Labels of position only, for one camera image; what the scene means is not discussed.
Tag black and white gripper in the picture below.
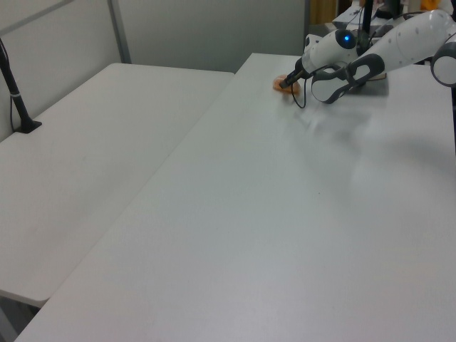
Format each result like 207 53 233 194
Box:
279 33 323 90

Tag orange sugared bread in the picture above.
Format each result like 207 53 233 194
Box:
271 73 304 95

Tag black background pole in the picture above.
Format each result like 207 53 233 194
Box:
362 0 374 35

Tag white side table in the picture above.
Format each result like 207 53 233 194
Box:
0 62 236 309

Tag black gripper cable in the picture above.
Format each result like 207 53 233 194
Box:
290 63 336 110

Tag grey partition frame post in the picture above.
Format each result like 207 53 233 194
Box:
108 0 132 66

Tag black camera pole with base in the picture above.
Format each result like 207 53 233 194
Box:
0 37 43 135

